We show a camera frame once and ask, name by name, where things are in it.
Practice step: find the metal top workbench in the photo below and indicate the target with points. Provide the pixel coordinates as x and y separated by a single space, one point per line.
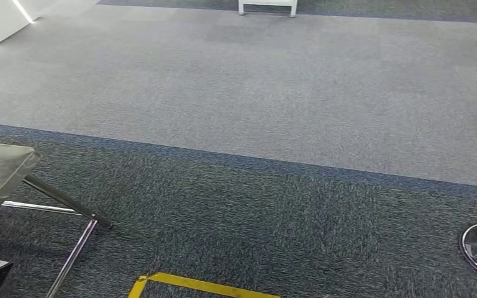
0 172

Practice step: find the white low table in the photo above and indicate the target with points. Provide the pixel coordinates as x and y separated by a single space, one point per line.
267 2

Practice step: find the white lit wall panels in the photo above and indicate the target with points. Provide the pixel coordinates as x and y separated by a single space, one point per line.
0 16

